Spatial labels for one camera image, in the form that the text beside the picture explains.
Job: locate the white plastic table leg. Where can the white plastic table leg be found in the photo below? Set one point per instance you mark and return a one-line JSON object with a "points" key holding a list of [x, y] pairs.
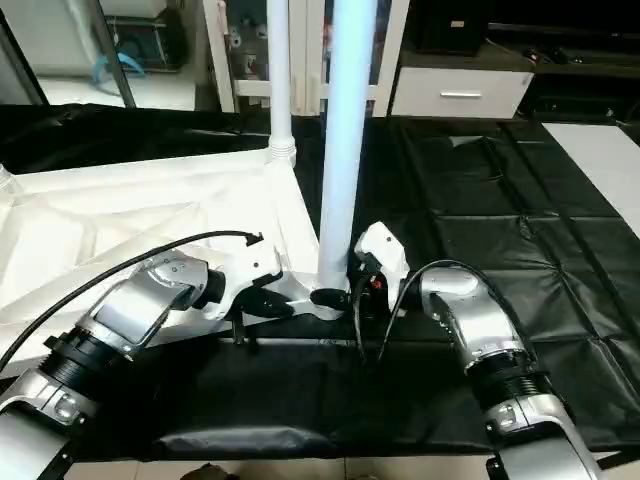
{"points": [[280, 70], [6, 182], [345, 130]]}

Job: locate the white plastic table top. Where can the white plastic table top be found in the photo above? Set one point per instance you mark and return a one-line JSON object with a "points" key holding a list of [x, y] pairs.
{"points": [[100, 220]]}

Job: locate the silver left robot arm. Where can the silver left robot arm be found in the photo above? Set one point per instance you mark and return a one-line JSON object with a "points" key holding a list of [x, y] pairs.
{"points": [[140, 305]]}

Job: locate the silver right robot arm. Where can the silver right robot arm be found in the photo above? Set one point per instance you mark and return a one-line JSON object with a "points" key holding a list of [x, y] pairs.
{"points": [[480, 320]]}

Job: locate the black table mat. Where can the black table mat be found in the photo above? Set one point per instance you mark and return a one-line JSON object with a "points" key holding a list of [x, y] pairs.
{"points": [[520, 250]]}

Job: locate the white drawer unit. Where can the white drawer unit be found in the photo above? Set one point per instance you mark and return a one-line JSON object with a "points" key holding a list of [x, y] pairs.
{"points": [[460, 95]]}

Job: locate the white glass door cabinet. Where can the white glass door cabinet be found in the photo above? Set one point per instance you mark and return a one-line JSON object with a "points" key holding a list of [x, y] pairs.
{"points": [[250, 50]]}

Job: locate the black metal workbench leg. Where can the black metal workbench leg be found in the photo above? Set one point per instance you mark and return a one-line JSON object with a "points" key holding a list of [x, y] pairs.
{"points": [[620, 460]]}

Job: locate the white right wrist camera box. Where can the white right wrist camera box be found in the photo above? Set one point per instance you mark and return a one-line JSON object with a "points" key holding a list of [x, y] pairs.
{"points": [[385, 250]]}

